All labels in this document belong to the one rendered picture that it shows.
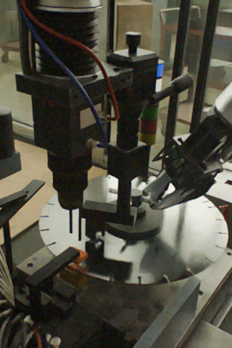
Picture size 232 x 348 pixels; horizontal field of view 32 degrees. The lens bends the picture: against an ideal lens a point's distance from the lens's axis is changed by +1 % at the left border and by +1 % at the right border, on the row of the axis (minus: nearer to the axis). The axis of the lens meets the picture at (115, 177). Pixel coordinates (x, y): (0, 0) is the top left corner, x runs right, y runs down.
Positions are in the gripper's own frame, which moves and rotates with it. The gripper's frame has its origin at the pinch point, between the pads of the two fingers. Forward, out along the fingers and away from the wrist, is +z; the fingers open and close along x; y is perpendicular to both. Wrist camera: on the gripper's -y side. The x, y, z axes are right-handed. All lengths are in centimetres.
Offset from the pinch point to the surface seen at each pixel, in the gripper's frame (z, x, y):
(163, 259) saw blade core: 1.0, 8.6, 7.3
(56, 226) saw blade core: 11.1, -6.9, 12.4
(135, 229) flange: 3.4, 1.8, 5.3
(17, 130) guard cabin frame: 56, -67, -40
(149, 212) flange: 2.9, 0.2, -0.1
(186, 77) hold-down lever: -21.4, -7.2, 8.0
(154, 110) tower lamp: -1.0, -20.4, -21.0
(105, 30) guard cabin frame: 1, -53, -35
